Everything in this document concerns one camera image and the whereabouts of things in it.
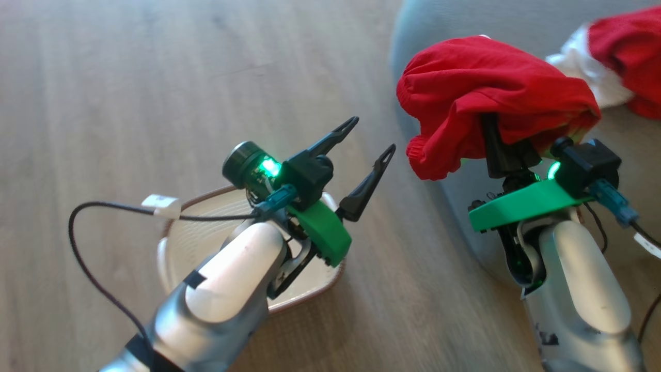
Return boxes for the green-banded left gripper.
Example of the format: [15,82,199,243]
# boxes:
[269,116,397,299]

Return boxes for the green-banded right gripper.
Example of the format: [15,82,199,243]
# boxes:
[468,114,595,290]

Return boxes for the red shorts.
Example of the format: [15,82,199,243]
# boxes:
[396,35,603,181]

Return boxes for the red and white jersey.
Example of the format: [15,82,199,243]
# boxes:
[545,5,661,120]

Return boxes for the grey fabric sofa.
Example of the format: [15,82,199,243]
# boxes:
[390,0,661,372]

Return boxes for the cream plastic laundry basket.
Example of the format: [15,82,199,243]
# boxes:
[157,185,346,316]

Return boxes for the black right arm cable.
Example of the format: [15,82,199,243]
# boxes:
[583,178,661,344]

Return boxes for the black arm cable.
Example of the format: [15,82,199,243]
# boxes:
[583,178,661,344]
[69,186,299,342]

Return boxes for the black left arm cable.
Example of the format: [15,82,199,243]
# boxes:
[69,186,299,342]

